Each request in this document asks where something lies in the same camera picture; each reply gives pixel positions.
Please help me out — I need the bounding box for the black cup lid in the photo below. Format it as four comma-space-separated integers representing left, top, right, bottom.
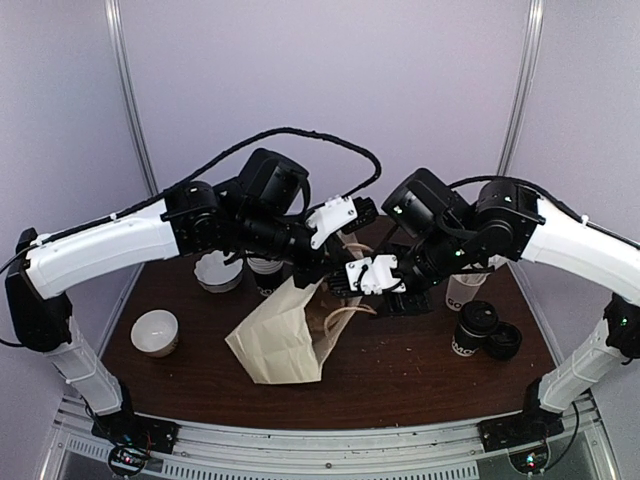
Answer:
458, 300, 499, 336

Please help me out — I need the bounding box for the black paper coffee cup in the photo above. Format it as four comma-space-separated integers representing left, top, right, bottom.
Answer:
451, 300, 499, 357

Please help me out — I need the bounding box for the cream paper bag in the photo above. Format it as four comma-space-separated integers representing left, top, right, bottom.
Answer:
224, 227, 381, 386

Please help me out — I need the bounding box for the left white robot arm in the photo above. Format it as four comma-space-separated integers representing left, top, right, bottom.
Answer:
5, 148, 335, 444

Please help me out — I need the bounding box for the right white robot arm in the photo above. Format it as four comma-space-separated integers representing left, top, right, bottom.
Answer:
382, 168, 639, 442

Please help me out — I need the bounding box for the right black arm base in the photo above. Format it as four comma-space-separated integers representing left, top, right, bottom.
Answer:
478, 413, 564, 452

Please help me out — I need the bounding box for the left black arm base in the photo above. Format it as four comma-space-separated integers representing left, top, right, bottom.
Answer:
85, 406, 179, 454

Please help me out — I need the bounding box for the stack of paper cups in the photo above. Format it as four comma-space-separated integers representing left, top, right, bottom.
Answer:
247, 257, 284, 297

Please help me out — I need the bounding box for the white cup holding straws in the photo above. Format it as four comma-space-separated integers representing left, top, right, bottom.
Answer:
445, 274, 488, 311

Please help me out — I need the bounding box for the white scalloped bowl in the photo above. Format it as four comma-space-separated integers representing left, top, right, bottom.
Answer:
194, 250, 244, 293

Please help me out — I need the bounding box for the stack of black lids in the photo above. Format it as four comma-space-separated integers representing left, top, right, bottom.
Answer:
484, 322, 522, 361

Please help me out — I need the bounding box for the white round bowl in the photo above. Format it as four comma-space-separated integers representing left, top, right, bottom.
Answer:
130, 310, 179, 358

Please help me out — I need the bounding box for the aluminium front rail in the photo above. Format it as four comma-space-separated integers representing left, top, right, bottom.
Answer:
35, 394, 622, 479

